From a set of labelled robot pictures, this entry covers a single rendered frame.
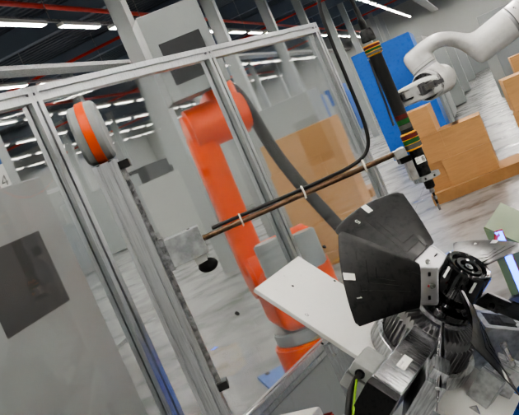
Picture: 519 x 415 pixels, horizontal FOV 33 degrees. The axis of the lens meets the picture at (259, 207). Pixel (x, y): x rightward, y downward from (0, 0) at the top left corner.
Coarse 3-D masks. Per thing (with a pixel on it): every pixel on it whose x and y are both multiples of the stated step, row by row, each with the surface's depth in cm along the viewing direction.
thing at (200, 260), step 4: (200, 256) 218; (204, 256) 218; (196, 260) 218; (200, 260) 218; (204, 260) 218; (208, 260) 218; (212, 260) 218; (216, 260) 219; (200, 264) 218; (204, 264) 217; (208, 264) 217; (212, 264) 218; (216, 264) 218; (200, 268) 218; (204, 268) 218; (208, 268) 218; (212, 268) 218; (204, 272) 218; (208, 272) 219
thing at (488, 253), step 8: (472, 240) 247; (480, 240) 246; (488, 240) 245; (504, 240) 244; (456, 248) 245; (464, 248) 244; (472, 248) 242; (480, 248) 240; (488, 248) 238; (496, 248) 236; (504, 248) 236; (512, 248) 235; (480, 256) 232; (488, 256) 230; (496, 256) 229; (504, 256) 228; (488, 264) 224
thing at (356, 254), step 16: (352, 240) 203; (352, 256) 201; (368, 256) 203; (384, 256) 205; (400, 256) 208; (352, 272) 199; (368, 272) 201; (384, 272) 203; (400, 272) 206; (416, 272) 208; (352, 288) 197; (368, 288) 200; (384, 288) 202; (400, 288) 205; (416, 288) 208; (352, 304) 196; (368, 304) 198; (384, 304) 201; (400, 304) 205; (416, 304) 208; (368, 320) 197
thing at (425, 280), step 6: (420, 270) 210; (426, 270) 211; (432, 270) 212; (426, 276) 211; (432, 276) 212; (426, 282) 211; (432, 282) 212; (438, 282) 213; (426, 288) 211; (438, 288) 213; (426, 294) 210; (432, 294) 212; (438, 294) 212; (426, 300) 210; (432, 300) 211; (438, 300) 212
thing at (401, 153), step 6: (396, 150) 221; (402, 150) 220; (396, 156) 220; (402, 156) 220; (408, 156) 220; (402, 162) 220; (408, 162) 220; (408, 168) 220; (414, 168) 220; (408, 174) 223; (414, 174) 220; (432, 174) 219; (438, 174) 220; (414, 180) 221; (420, 180) 220; (426, 180) 219
